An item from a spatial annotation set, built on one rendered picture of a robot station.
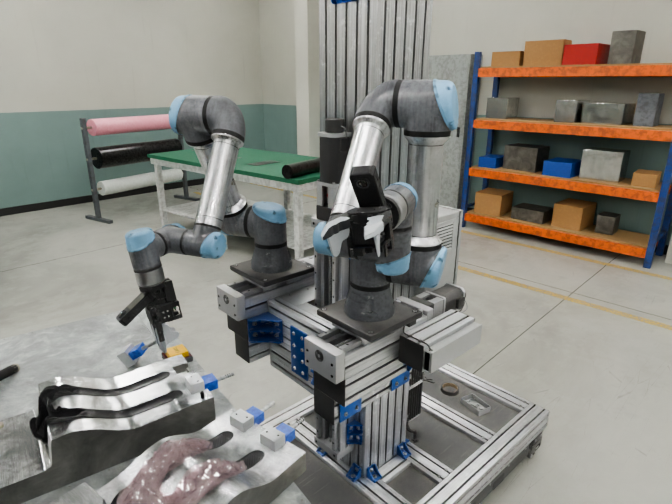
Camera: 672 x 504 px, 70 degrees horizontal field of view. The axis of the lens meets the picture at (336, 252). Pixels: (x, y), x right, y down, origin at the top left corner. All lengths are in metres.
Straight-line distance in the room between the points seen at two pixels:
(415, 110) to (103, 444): 1.08
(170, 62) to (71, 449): 7.53
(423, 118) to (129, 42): 7.22
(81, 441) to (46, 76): 6.77
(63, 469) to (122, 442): 0.13
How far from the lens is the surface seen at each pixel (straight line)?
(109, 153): 6.74
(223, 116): 1.47
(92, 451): 1.34
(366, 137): 1.19
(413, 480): 2.11
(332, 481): 2.08
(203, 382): 1.39
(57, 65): 7.83
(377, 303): 1.37
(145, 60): 8.29
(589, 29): 6.13
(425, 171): 1.24
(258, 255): 1.73
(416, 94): 1.22
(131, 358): 1.72
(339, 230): 0.81
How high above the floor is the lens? 1.68
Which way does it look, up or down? 19 degrees down
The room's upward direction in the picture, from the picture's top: straight up
